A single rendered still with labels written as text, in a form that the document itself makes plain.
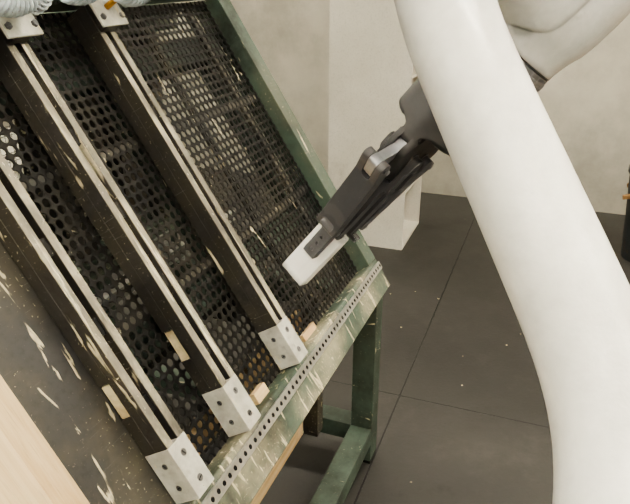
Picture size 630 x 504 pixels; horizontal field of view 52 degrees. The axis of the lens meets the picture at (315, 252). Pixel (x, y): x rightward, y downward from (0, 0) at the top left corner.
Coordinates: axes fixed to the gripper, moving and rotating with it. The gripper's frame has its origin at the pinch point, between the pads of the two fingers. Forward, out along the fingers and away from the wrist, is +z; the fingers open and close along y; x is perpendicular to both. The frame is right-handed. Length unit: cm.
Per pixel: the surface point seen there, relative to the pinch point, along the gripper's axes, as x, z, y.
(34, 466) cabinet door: -14, 75, -13
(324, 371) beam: -1, 77, -105
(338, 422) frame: 12, 133, -174
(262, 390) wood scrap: -6, 79, -79
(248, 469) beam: 8, 80, -59
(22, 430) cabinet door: -20, 73, -13
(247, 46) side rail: -105, 39, -139
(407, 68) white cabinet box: -134, 46, -363
